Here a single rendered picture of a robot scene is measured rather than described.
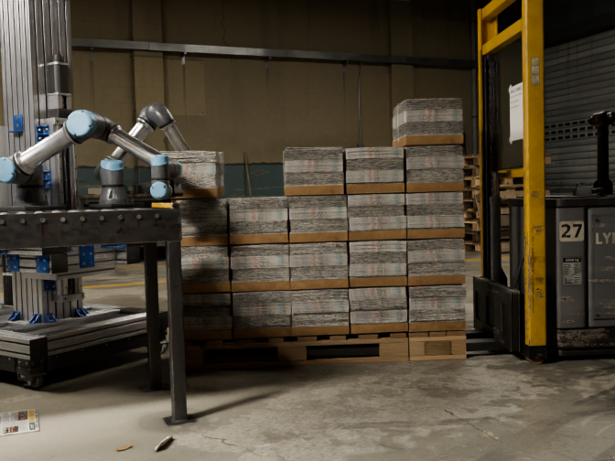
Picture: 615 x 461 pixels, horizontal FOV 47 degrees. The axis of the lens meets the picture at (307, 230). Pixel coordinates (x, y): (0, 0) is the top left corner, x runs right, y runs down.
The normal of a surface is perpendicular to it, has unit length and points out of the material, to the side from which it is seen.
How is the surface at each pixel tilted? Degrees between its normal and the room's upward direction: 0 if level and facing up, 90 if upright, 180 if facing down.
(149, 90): 90
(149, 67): 90
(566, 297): 90
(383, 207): 90
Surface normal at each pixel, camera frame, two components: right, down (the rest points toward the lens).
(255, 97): 0.38, 0.04
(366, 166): 0.04, 0.05
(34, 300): -0.56, 0.06
